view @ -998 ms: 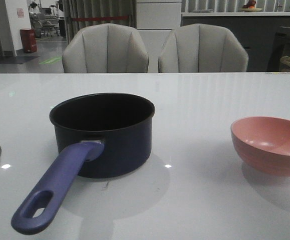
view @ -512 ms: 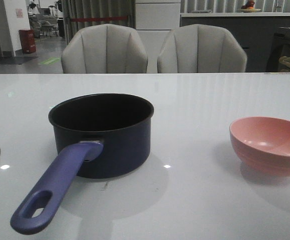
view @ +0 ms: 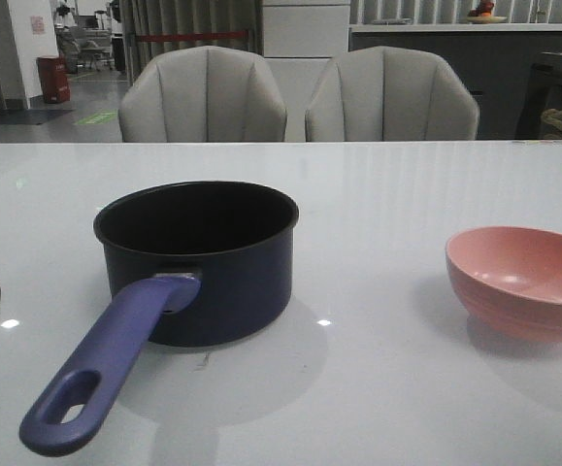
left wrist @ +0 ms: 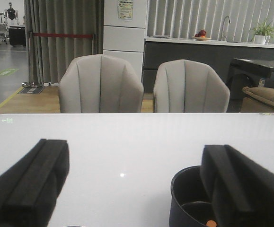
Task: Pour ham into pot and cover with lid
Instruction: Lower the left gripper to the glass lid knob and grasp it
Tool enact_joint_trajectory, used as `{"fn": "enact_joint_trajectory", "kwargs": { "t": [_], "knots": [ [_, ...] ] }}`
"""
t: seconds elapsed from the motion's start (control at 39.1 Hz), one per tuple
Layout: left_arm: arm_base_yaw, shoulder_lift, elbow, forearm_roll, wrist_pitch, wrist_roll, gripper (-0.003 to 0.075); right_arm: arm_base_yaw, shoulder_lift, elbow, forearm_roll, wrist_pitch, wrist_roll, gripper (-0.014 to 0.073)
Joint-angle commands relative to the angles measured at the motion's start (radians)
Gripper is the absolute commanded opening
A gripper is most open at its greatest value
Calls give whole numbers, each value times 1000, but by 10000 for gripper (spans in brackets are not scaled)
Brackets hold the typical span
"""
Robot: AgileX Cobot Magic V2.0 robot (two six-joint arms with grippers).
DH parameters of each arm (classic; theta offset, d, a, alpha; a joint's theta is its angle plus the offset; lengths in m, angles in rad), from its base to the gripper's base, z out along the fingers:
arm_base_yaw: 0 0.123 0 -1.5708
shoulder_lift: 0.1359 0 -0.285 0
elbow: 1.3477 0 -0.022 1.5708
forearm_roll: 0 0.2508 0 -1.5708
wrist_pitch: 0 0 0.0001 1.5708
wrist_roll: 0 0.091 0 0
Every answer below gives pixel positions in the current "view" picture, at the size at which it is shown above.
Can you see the pink plastic bowl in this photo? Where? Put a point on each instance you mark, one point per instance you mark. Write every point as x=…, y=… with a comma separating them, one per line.
x=509, y=278

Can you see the left grey upholstered chair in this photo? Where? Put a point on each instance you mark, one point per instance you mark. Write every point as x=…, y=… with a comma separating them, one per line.
x=204, y=95

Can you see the grey upholstered chair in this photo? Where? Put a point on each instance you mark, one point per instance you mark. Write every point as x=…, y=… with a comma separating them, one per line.
x=387, y=94
x=204, y=95

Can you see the right grey upholstered chair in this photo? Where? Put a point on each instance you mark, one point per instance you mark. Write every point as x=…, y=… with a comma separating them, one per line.
x=387, y=94

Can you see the white refrigerator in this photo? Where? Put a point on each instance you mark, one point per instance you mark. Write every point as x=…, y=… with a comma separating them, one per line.
x=298, y=39

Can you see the red barrier tape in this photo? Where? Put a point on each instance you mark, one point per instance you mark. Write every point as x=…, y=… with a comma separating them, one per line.
x=193, y=37

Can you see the dark grey counter cabinet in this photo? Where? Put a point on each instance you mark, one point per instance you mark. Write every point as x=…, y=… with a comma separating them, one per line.
x=514, y=71

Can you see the fruit plate on counter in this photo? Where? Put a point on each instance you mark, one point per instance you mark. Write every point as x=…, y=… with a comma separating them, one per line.
x=483, y=13

